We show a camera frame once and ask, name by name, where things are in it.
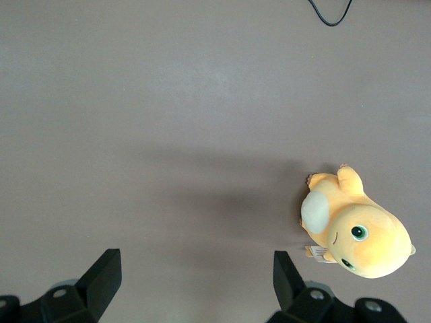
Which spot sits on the orange plush toy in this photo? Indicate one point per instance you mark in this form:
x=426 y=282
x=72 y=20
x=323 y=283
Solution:
x=367 y=235

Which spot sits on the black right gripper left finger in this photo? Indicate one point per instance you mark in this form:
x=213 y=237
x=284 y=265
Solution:
x=84 y=296

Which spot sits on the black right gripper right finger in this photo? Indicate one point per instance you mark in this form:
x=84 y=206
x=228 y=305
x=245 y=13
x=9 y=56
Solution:
x=296 y=303

